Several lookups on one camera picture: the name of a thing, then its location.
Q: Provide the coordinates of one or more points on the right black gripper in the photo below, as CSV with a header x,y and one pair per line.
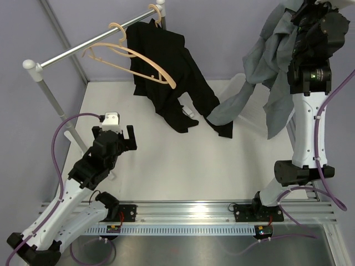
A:
x,y
310,5

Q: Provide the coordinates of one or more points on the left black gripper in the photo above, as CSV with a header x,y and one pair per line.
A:
x,y
127,144

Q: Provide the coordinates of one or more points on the grey button shirt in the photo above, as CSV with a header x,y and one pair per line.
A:
x,y
266,63

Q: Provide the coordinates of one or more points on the black shirt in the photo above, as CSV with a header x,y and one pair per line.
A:
x,y
167,49

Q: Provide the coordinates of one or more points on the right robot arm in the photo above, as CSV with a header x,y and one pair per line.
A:
x,y
321,30

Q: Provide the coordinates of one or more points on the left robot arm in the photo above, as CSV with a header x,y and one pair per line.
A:
x,y
53,232

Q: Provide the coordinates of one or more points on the white plastic basket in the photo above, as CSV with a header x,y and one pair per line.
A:
x,y
249,110

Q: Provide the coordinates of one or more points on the metal clothes rack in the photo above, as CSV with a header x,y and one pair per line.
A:
x,y
35,70

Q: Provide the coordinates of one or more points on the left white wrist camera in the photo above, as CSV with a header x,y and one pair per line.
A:
x,y
111,122

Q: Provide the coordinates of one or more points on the white slotted cable duct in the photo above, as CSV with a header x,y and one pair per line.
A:
x,y
172,230

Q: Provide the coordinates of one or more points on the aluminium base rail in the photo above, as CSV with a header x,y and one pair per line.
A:
x,y
219,212

